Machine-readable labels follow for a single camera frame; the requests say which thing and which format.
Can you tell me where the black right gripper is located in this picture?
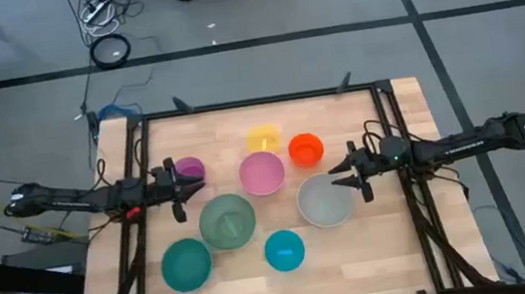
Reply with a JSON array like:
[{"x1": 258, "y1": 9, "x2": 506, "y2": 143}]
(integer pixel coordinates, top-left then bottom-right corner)
[{"x1": 324, "y1": 132, "x2": 420, "y2": 208}]

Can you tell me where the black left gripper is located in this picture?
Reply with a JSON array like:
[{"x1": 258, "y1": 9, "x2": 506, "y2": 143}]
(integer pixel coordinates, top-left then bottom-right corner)
[{"x1": 145, "y1": 152, "x2": 212, "y2": 227}]

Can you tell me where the pink plastic bowl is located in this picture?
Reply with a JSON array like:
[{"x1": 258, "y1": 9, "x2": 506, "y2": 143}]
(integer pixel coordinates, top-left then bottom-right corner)
[{"x1": 235, "y1": 147, "x2": 289, "y2": 199}]

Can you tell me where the teal green plastic bowl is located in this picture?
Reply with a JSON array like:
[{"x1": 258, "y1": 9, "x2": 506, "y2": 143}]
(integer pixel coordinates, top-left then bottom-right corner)
[{"x1": 156, "y1": 235, "x2": 216, "y2": 294}]

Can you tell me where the small purple plastic bowl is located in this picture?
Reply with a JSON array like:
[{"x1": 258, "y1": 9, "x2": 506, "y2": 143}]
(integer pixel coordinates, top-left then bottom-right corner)
[{"x1": 171, "y1": 154, "x2": 208, "y2": 184}]

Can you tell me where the large grey plastic bowl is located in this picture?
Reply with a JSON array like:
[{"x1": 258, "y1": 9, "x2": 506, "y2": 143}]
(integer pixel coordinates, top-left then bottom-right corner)
[{"x1": 293, "y1": 169, "x2": 357, "y2": 231}]

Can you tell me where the small orange plastic bowl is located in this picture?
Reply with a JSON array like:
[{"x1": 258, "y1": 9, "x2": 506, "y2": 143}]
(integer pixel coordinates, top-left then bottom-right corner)
[{"x1": 285, "y1": 131, "x2": 327, "y2": 170}]

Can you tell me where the large green plastic bowl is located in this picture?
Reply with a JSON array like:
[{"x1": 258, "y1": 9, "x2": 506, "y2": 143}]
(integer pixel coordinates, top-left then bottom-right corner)
[{"x1": 194, "y1": 190, "x2": 261, "y2": 255}]

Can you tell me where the small yellow plastic bowl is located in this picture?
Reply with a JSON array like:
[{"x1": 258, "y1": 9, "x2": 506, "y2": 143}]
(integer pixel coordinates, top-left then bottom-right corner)
[{"x1": 243, "y1": 122, "x2": 285, "y2": 157}]

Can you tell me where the small blue plastic bowl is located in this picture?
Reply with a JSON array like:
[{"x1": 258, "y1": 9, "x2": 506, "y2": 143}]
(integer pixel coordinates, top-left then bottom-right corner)
[{"x1": 261, "y1": 226, "x2": 309, "y2": 275}]

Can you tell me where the small black circuit box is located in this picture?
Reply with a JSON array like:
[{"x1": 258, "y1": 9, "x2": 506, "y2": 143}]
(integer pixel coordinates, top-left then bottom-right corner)
[{"x1": 20, "y1": 223, "x2": 58, "y2": 249}]

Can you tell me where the blue cable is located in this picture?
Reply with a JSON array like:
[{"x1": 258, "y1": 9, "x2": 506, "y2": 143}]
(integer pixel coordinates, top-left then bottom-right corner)
[{"x1": 96, "y1": 100, "x2": 142, "y2": 122}]

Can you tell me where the black metal table frame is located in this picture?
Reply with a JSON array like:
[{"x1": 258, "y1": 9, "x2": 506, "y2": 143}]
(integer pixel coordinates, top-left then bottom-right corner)
[{"x1": 86, "y1": 56, "x2": 502, "y2": 294}]

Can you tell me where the brown braided cable bundle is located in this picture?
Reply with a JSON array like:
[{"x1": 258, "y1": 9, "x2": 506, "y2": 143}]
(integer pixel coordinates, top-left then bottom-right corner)
[
  {"x1": 77, "y1": 226, "x2": 154, "y2": 294},
  {"x1": 404, "y1": 174, "x2": 500, "y2": 294}
]

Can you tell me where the thin black floor cable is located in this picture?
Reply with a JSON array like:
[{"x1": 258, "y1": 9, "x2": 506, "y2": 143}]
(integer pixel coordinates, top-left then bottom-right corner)
[{"x1": 63, "y1": 0, "x2": 102, "y2": 119}]

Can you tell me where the black cable coil ring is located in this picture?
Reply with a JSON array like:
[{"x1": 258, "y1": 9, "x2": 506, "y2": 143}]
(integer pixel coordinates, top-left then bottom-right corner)
[{"x1": 87, "y1": 31, "x2": 135, "y2": 73}]

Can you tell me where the white cable coil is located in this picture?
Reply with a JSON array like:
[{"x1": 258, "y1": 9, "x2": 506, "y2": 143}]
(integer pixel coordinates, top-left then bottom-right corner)
[{"x1": 76, "y1": 0, "x2": 123, "y2": 40}]

